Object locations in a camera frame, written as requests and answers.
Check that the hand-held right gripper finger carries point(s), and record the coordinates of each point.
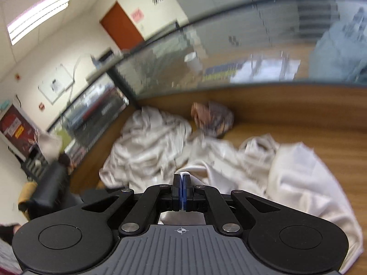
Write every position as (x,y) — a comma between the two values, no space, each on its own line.
(185,197)
(180,197)

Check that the cream satin collared shirt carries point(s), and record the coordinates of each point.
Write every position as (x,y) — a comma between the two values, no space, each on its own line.
(143,149)

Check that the cream satin garment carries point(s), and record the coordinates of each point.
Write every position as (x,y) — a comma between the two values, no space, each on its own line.
(286,177)

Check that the brown patterned satin cloth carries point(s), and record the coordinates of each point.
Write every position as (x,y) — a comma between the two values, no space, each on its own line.
(213,117)

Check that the glass and wood desk partition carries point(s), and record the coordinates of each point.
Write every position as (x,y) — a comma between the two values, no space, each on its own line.
(94,114)
(229,48)

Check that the white bucket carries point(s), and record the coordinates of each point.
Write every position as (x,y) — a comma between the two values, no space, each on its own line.
(193,61)

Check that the brown wooden door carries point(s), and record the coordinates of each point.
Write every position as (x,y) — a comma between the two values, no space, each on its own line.
(120,25)

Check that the fuzzy grey red clothing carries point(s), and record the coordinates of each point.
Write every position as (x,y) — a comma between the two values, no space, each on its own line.
(7,255)

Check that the pale draped cloth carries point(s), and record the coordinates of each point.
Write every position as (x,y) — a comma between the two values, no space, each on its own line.
(335,51)

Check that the ceiling light panel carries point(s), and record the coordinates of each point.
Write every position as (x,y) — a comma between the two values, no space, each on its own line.
(40,14)

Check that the white wall board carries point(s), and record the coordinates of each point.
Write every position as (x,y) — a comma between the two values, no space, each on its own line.
(57,83)

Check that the red wall poster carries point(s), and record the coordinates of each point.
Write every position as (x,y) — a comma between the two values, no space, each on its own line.
(14,129)

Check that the pink wall sign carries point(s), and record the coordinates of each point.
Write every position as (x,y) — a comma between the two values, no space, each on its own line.
(137,15)

